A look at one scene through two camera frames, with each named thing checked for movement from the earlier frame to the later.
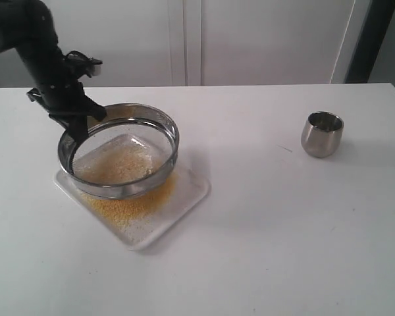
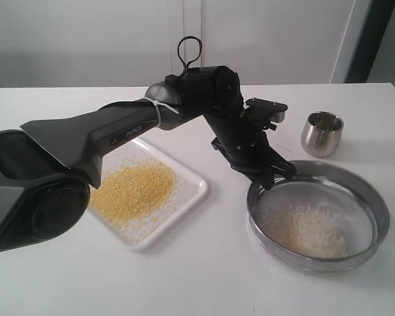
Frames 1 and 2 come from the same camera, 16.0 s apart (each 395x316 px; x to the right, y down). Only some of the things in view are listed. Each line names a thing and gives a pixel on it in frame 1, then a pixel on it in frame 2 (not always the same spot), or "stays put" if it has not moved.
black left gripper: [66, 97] → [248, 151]
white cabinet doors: [201, 43] stays put
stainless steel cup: [321, 134] stays put
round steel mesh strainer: [126, 153] → [326, 217]
